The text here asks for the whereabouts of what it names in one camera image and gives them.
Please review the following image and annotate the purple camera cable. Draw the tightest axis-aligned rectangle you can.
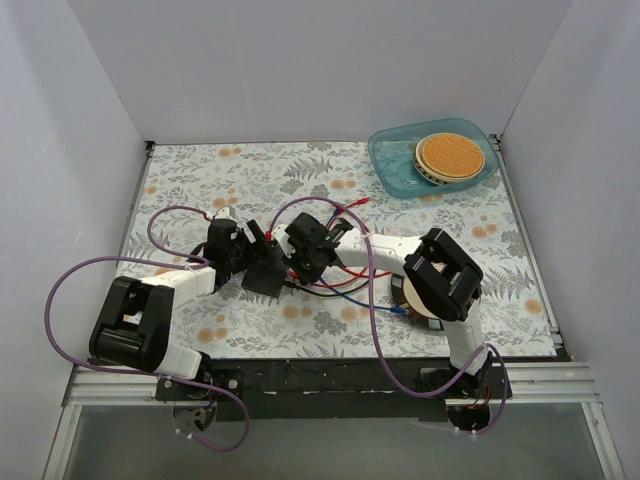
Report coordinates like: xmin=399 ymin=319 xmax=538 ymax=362
xmin=267 ymin=196 xmax=509 ymax=436
xmin=45 ymin=205 xmax=251 ymax=453

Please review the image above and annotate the red ethernet cable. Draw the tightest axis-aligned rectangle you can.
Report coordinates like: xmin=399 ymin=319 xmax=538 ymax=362
xmin=289 ymin=197 xmax=391 ymax=293

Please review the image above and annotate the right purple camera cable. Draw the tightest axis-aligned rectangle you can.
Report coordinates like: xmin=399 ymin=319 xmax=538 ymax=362
xmin=267 ymin=196 xmax=509 ymax=436

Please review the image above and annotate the aluminium frame rail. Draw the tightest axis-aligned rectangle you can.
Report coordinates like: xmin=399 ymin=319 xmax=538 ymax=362
xmin=63 ymin=362 xmax=601 ymax=406

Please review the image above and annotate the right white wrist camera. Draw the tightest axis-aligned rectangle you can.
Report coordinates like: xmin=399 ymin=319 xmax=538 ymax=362
xmin=265 ymin=223 xmax=295 ymax=261

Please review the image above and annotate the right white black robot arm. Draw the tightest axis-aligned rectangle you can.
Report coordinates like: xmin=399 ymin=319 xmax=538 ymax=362
xmin=274 ymin=213 xmax=491 ymax=398

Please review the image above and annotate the black ethernet cable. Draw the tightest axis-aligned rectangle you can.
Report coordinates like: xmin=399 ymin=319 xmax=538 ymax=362
xmin=283 ymin=269 xmax=376 ymax=300

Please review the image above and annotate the blue plastic container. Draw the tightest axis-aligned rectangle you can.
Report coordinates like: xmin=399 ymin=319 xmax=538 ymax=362
xmin=368 ymin=118 xmax=499 ymax=199

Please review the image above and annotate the black network switch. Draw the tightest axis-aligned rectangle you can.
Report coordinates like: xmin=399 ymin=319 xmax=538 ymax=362
xmin=241 ymin=241 xmax=288 ymax=298

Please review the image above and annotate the floral patterned table mat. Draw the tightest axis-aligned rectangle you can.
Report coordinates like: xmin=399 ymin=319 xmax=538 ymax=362
xmin=118 ymin=142 xmax=555 ymax=359

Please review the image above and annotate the blue ethernet cable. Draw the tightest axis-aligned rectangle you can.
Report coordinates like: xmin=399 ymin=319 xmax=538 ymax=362
xmin=317 ymin=211 xmax=407 ymax=317

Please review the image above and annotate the dark rimmed beige plate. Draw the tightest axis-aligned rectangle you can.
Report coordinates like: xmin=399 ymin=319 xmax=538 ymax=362
xmin=390 ymin=274 xmax=444 ymax=332

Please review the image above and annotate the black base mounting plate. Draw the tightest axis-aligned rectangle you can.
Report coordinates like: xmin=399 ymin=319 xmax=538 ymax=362
xmin=155 ymin=358 xmax=486 ymax=422

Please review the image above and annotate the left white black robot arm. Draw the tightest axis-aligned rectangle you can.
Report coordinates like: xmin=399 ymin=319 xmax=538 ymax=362
xmin=89 ymin=218 xmax=277 ymax=400

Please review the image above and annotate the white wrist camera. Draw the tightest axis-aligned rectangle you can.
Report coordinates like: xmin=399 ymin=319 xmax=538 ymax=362
xmin=205 ymin=206 xmax=237 ymax=222
xmin=265 ymin=223 xmax=295 ymax=261

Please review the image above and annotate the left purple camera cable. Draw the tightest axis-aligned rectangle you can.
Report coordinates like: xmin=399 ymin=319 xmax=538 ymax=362
xmin=45 ymin=205 xmax=251 ymax=453

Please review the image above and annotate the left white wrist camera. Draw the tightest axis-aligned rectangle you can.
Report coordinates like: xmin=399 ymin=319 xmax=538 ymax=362
xmin=205 ymin=206 xmax=237 ymax=222

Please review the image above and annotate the orange woven round coaster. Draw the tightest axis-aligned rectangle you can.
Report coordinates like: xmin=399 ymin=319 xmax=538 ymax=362
xmin=414 ymin=133 xmax=485 ymax=185

